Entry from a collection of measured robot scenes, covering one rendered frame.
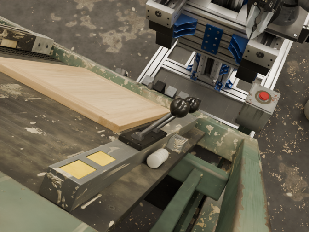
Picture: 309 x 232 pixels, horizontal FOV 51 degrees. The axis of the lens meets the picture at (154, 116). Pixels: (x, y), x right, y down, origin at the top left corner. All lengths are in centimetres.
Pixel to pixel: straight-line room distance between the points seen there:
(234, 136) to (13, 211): 114
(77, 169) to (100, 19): 258
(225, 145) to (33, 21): 219
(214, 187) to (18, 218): 83
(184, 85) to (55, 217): 206
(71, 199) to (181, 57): 206
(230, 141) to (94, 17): 199
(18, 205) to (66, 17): 284
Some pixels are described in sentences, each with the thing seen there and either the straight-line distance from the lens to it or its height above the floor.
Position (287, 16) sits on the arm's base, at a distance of 153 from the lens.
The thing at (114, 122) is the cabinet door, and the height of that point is 132.
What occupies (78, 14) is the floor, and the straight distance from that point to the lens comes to 304.
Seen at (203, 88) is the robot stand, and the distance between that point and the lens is 227.
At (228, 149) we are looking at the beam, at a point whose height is 87.
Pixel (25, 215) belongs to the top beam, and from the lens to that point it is 23.
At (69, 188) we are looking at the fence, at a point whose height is 163.
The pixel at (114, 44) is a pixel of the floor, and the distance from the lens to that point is 276.
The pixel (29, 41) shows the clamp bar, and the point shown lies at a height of 103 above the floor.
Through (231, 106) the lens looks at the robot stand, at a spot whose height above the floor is 21.
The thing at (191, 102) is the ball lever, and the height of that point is 143.
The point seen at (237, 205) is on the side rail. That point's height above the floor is 150.
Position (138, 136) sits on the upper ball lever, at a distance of 64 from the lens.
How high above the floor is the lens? 203
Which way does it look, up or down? 60 degrees down
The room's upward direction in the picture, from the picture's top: 4 degrees clockwise
